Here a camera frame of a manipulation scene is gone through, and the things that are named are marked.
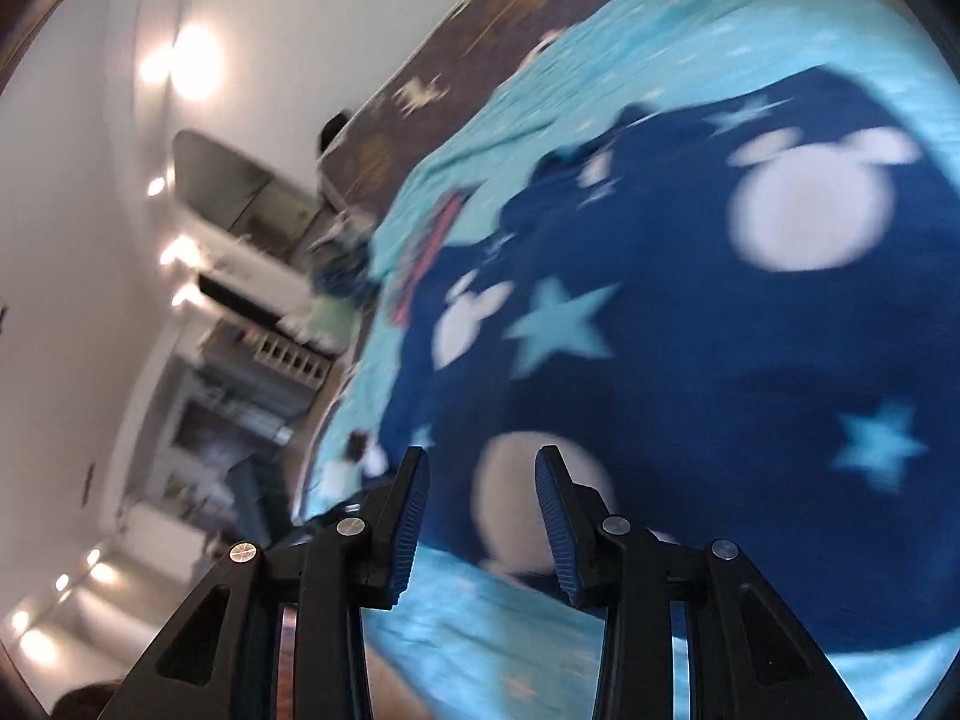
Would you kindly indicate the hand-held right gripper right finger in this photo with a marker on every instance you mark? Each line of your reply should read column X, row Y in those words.
column 555, row 525

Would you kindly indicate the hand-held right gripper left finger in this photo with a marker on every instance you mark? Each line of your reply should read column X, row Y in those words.
column 405, row 532

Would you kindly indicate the navy fleece garment with stars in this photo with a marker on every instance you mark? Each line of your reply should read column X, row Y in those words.
column 675, row 360

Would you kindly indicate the pile of grey clothes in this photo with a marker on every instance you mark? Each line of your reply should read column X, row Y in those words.
column 341, row 259

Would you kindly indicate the white and dark toy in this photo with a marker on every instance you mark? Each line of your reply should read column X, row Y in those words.
column 352, row 465

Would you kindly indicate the grey shelf unit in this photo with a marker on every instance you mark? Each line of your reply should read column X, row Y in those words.
column 225, row 420

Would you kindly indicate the ceiling spotlight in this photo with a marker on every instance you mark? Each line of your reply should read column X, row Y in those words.
column 155, row 184
column 196, row 60
column 94, row 559

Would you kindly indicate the dark brown deer print mattress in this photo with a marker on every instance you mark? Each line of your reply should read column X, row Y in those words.
column 450, row 60

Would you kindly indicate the light blue star blanket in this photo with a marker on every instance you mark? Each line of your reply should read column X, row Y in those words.
column 675, row 15

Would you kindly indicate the grey wall cabinet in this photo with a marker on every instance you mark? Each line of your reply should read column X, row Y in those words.
column 232, row 187

